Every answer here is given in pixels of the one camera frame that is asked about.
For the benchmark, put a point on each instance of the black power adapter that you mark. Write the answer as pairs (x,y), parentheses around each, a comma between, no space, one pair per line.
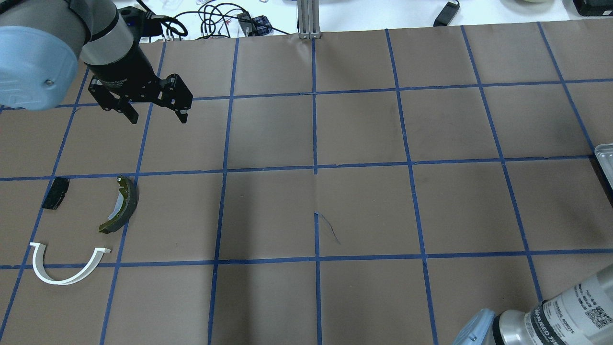
(447,14)

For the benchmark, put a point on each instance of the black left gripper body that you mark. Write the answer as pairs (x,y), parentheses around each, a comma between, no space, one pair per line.
(125,68)

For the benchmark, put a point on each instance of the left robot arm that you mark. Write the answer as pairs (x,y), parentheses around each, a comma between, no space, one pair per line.
(43,41)

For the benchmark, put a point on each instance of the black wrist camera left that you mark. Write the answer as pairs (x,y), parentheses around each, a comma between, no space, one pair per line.
(141,23)

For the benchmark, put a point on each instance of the black brake pad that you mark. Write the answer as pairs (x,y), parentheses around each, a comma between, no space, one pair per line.
(56,193)

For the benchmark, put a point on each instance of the green brake shoe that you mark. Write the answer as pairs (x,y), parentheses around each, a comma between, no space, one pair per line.
(124,207)

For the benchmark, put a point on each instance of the aluminium frame post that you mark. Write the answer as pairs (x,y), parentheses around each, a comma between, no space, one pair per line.
(308,19)

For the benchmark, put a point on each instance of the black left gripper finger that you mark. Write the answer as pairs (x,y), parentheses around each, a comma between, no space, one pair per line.
(182,114)
(128,111)

